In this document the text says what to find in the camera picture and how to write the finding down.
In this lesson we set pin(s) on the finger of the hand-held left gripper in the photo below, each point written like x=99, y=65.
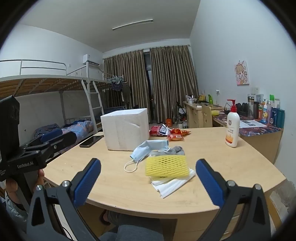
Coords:
x=52, y=135
x=62, y=140

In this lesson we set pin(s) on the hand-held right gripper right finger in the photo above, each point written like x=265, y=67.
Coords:
x=209, y=183

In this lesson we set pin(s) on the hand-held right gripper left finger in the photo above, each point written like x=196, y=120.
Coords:
x=86, y=183

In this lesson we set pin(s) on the grey sock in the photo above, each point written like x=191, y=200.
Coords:
x=178, y=150

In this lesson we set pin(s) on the yellow foam net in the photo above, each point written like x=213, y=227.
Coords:
x=166, y=165

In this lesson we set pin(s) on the white foam box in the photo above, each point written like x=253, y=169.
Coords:
x=124, y=129

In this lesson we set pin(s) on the blue face mask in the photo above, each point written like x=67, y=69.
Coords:
x=144, y=150

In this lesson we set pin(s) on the person's left forearm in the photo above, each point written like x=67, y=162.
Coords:
x=16, y=215

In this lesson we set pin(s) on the person's left hand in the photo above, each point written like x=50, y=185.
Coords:
x=11, y=188

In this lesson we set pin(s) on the dark clothes pile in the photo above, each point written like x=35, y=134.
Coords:
x=47, y=131

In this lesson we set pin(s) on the blue orange plaid quilt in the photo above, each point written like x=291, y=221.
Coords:
x=78, y=127

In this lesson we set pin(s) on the black smartphone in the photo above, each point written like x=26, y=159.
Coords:
x=91, y=141

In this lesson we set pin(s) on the white bed ladder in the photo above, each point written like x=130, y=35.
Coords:
x=95, y=109

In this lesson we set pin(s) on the white metal bunk bed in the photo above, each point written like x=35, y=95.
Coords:
x=46, y=83
x=108, y=80

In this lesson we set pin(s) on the white lotion pump bottle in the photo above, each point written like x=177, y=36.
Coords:
x=232, y=129

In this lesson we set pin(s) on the orange red snack packet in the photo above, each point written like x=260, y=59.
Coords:
x=180, y=131

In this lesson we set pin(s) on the white mug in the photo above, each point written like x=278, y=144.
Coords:
x=179, y=125

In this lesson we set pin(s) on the wooden chair with smiley cutout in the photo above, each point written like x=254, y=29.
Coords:
x=207, y=117

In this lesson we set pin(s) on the desk with patterned cover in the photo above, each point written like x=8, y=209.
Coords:
x=259, y=139

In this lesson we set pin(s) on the person's leg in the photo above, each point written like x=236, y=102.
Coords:
x=136, y=229

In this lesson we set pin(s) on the light wooden desk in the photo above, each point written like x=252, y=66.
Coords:
x=194, y=115

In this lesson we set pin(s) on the yellow object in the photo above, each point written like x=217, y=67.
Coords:
x=215, y=112

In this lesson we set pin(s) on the printed paper sheets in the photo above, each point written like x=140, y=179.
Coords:
x=252, y=124

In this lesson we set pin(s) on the orange container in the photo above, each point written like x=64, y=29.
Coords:
x=168, y=122

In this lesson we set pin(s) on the black tripod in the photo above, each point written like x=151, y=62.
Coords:
x=181, y=112

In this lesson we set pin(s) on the hanging dark clothes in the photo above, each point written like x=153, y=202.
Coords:
x=126, y=91

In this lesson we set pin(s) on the black headphones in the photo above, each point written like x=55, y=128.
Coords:
x=244, y=109

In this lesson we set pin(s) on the green bottle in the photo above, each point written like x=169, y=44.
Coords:
x=210, y=99

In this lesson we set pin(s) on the white air conditioner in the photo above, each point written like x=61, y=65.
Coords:
x=90, y=59

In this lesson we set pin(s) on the white kettle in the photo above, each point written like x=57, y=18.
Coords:
x=191, y=100

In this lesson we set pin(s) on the yellow box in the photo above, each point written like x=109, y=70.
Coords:
x=202, y=97

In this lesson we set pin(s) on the black thermos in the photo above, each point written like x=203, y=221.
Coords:
x=256, y=110

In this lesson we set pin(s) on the silver thermos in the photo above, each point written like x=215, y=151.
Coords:
x=250, y=100

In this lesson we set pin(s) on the row of toiletry bottles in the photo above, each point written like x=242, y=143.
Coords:
x=272, y=115

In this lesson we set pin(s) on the brown curtain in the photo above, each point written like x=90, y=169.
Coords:
x=134, y=81
x=172, y=83

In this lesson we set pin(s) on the ceiling tube light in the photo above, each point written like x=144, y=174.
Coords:
x=133, y=24

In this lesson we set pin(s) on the cartoon wall poster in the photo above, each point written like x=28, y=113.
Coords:
x=242, y=73

